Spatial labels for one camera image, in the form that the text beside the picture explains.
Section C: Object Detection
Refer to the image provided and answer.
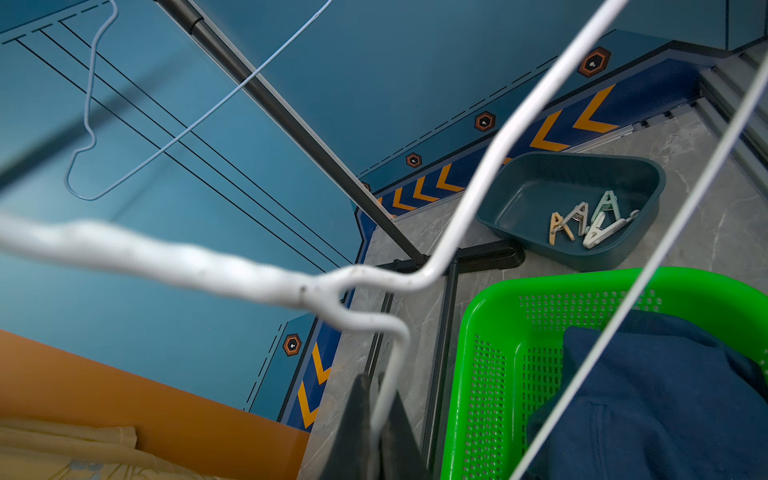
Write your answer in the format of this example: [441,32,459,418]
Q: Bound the black clothes rack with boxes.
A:
[154,0,527,475]

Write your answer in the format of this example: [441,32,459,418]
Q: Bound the yellow clothespin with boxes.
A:
[548,212,575,246]

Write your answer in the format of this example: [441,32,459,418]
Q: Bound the white clothespin navy shirt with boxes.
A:
[582,210,639,249]
[563,202,589,237]

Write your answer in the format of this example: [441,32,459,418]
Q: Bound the white wire hanger navy shirt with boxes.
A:
[0,0,768,480]

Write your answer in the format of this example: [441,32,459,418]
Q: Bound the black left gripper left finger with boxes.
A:
[320,373,371,480]

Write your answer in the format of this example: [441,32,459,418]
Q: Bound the green plastic basket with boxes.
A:
[440,267,767,479]

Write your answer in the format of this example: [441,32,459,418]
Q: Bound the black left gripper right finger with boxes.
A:
[379,392,428,480]

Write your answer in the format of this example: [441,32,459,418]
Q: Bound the teal plastic bin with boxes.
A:
[476,153,666,272]

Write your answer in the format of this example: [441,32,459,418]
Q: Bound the mint green clothespin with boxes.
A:
[591,190,622,224]

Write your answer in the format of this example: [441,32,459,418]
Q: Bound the white clothespin front navy shirt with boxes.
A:
[582,210,639,249]

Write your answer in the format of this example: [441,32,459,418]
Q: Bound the tan yellow t-shirt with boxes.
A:
[1,417,203,480]

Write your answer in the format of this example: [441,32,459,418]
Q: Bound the navy printed t-shirt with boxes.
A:
[525,310,767,479]

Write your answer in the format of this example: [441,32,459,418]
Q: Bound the light blue wire hanger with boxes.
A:
[63,0,335,203]

